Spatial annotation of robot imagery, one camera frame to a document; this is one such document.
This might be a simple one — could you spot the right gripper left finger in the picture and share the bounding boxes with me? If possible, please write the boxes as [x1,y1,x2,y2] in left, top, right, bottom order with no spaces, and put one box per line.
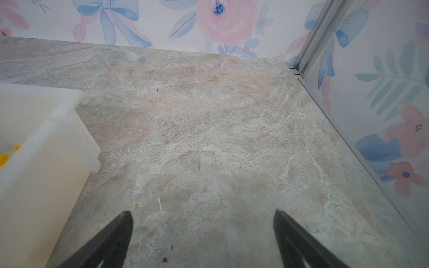
[59,211,134,268]

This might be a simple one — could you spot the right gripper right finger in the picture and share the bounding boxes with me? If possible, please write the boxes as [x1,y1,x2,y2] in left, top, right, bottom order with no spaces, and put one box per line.
[273,210,347,268]

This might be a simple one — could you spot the yellow long lego brick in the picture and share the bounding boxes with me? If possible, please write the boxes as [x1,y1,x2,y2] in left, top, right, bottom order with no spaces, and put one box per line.
[0,144,22,169]

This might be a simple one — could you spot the right aluminium corner post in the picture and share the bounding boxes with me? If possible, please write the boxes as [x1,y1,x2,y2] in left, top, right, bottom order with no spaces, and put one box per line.
[293,0,354,79]

